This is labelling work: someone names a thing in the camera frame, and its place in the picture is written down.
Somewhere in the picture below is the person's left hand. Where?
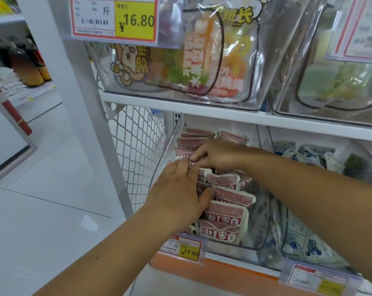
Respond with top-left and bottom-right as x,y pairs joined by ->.
140,160 -> 216,232

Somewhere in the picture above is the person's right hand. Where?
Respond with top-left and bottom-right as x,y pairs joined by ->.
190,139 -> 252,174

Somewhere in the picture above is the person's left forearm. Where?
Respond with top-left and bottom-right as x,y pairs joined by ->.
33,208 -> 189,296

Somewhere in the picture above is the person's right forearm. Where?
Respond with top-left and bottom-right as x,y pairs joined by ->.
245,147 -> 372,288

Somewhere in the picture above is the pile of pink packets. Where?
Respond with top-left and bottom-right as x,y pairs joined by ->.
173,127 -> 257,244

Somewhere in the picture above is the small yellow white price tag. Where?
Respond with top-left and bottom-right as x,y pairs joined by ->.
158,234 -> 205,265
280,259 -> 363,296

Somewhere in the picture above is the clear bin with pink packets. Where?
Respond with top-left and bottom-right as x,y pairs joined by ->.
149,114 -> 286,269

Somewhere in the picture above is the large colourful candy bag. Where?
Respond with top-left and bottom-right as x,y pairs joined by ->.
177,0 -> 268,100

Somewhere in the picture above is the clear bin with green bag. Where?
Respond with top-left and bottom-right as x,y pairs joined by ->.
268,0 -> 372,127

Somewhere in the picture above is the bear print candy bag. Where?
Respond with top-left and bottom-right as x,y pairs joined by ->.
109,43 -> 182,90

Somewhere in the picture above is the pile of blue white packets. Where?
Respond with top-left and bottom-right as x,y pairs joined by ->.
274,142 -> 364,272

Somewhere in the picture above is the clear bin with candy bags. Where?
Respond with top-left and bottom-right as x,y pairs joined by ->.
87,0 -> 326,112

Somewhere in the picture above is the white shelf rack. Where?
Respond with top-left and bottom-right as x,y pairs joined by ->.
16,0 -> 372,296

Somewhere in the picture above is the clear bin with blue packets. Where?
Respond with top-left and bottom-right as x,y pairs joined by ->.
266,126 -> 372,276

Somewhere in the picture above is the green candy bag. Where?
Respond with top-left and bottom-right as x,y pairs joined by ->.
295,26 -> 372,112

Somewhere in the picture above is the large yellow white price tag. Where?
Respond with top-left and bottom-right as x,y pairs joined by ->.
69,0 -> 159,44

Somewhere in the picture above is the dark sauce bottle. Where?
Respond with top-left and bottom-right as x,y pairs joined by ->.
25,38 -> 52,82
8,43 -> 45,88

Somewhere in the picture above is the white shelf with red strip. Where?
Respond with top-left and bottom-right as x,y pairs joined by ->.
0,14 -> 64,188

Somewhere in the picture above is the red framed white price tag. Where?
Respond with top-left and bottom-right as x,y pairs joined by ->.
326,0 -> 372,66

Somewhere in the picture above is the stack of white bags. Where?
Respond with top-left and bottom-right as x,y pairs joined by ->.
0,66 -> 27,96

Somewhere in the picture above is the white wire mesh panel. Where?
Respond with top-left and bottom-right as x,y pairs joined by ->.
92,63 -> 169,214

